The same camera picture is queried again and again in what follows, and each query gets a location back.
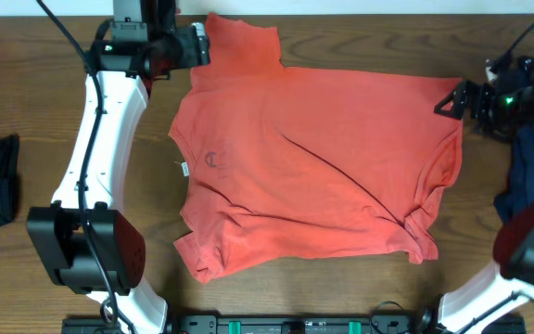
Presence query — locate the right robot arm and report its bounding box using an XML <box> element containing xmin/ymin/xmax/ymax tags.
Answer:
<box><xmin>410</xmin><ymin>51</ymin><xmax>534</xmax><ymax>333</ymax></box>

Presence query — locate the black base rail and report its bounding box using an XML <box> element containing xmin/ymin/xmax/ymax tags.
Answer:
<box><xmin>60</xmin><ymin>315</ymin><xmax>527</xmax><ymax>334</ymax></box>

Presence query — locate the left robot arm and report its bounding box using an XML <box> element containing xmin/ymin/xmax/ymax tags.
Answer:
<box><xmin>26</xmin><ymin>20</ymin><xmax>210</xmax><ymax>333</ymax></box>

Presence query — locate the right black cable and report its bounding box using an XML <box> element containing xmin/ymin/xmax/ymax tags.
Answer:
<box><xmin>493</xmin><ymin>5</ymin><xmax>534</xmax><ymax>71</ymax></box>

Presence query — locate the left black cable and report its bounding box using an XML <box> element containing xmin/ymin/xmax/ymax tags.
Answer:
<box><xmin>34</xmin><ymin>0</ymin><xmax>134</xmax><ymax>334</ymax></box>

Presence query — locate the navy blue t-shirt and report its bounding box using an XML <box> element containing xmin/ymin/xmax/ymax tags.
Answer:
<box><xmin>493</xmin><ymin>124</ymin><xmax>534</xmax><ymax>225</ymax></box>

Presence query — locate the red printed t-shirt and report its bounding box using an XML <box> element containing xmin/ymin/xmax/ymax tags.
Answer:
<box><xmin>170</xmin><ymin>14</ymin><xmax>463</xmax><ymax>283</ymax></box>

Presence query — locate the black cable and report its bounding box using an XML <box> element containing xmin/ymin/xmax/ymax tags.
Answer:
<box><xmin>34</xmin><ymin>0</ymin><xmax>134</xmax><ymax>334</ymax></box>
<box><xmin>493</xmin><ymin>5</ymin><xmax>534</xmax><ymax>71</ymax></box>

